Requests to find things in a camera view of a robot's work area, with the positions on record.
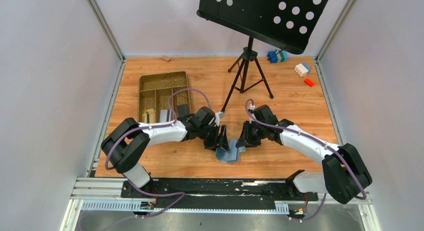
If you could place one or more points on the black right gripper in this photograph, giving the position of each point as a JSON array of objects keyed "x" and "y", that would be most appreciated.
[{"x": 249, "y": 136}]

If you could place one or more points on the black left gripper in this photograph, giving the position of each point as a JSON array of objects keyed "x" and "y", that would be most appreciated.
[{"x": 214, "y": 138}]

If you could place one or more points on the blue leather card holder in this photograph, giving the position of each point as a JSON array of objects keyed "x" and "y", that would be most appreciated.
[{"x": 232, "y": 156}]

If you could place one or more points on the silver credit card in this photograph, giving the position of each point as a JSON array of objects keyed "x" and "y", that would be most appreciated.
[{"x": 165, "y": 115}]

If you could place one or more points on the gold credit card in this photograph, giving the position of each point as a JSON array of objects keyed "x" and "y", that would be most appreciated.
[{"x": 148, "y": 116}]

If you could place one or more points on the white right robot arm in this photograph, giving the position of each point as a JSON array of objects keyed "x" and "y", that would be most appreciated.
[{"x": 344, "y": 174}]

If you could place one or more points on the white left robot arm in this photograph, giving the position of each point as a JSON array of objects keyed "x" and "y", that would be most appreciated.
[{"x": 125, "y": 145}]

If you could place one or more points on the black credit card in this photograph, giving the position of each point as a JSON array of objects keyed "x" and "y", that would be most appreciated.
[{"x": 183, "y": 110}]

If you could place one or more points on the woven compartment tray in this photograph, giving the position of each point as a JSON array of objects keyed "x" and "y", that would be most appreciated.
[{"x": 155, "y": 89}]

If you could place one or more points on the red toy block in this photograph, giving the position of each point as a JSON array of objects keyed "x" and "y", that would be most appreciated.
[{"x": 309, "y": 82}]

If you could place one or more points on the white blue toy block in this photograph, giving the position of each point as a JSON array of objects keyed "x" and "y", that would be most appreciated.
[{"x": 302, "y": 69}]

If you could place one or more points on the blue green toy block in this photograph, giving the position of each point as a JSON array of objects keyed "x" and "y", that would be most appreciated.
[{"x": 277, "y": 56}]

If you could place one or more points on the small wooden block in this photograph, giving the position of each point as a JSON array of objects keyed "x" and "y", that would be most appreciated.
[{"x": 166, "y": 58}]

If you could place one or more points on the black music stand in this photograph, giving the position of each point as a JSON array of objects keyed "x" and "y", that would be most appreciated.
[{"x": 284, "y": 24}]

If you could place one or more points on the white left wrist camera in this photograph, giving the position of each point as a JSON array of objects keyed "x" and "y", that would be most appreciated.
[{"x": 218, "y": 116}]

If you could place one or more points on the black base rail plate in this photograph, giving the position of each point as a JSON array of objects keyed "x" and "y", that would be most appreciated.
[{"x": 220, "y": 194}]

